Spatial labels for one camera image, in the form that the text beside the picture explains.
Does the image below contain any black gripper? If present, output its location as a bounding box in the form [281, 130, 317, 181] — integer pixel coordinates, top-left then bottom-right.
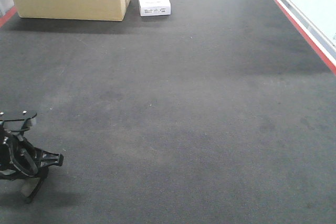
[1, 110, 64, 203]

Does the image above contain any red conveyor frame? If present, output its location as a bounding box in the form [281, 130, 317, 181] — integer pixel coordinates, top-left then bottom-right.
[1, 0, 335, 80]

